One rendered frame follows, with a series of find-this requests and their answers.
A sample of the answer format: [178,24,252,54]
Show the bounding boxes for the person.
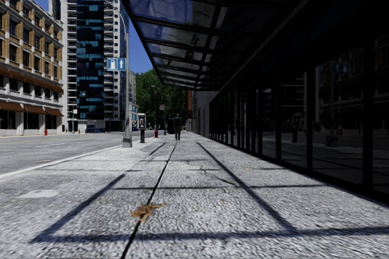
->
[173,113,183,141]

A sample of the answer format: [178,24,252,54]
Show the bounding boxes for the pale concrete building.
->
[185,90,217,138]
[129,70,140,131]

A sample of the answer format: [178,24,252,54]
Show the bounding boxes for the trees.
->
[135,69,188,130]

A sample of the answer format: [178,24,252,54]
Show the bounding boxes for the glass tower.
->
[48,0,130,134]

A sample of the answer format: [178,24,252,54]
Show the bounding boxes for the dark glass building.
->
[120,0,389,210]

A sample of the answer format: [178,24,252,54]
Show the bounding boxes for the tan stone building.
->
[0,0,65,138]

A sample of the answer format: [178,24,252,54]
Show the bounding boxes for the sign on a post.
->
[150,85,167,136]

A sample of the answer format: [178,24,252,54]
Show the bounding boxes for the white box on a post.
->
[137,113,147,144]

